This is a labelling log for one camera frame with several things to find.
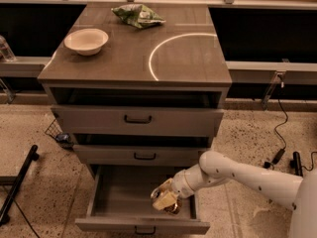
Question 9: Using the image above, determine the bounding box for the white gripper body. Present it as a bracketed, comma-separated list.
[171, 170, 194, 198]

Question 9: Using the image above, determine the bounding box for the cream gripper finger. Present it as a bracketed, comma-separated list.
[152, 191, 177, 211]
[158, 178, 173, 190]

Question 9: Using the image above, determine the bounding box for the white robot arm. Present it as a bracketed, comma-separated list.
[151, 151, 317, 238]

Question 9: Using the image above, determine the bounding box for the bottom grey drawer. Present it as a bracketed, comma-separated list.
[75, 166, 210, 235]

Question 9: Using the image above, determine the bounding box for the grey drawer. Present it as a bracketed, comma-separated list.
[52, 105, 223, 137]
[74, 145, 206, 167]
[75, 166, 210, 235]

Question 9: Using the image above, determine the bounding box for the middle grey drawer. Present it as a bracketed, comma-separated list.
[74, 145, 206, 167]

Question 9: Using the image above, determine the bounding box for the grey drawer cabinet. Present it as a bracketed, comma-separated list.
[37, 3, 233, 171]

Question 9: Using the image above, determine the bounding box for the top grey drawer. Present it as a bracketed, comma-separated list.
[52, 105, 223, 137]

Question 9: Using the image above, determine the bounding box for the right black stand leg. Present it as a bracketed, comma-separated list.
[290, 152, 303, 177]

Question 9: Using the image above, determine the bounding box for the black stand leg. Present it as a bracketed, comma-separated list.
[290, 152, 303, 177]
[0, 145, 40, 226]

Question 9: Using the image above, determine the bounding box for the left black stand leg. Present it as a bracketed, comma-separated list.
[0, 145, 40, 226]

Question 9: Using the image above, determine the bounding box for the white bowl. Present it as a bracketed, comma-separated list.
[63, 29, 109, 56]

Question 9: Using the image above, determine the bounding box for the green chip bag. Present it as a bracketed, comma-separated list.
[111, 4, 165, 29]

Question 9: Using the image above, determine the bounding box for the clear plastic bottle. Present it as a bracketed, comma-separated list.
[0, 35, 16, 61]

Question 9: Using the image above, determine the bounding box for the black power adapter cable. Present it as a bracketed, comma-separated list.
[263, 98, 317, 173]

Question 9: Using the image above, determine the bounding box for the black wire basket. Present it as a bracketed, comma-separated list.
[45, 120, 73, 150]

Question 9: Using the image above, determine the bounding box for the metal rail bracket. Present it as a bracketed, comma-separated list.
[261, 70, 285, 110]

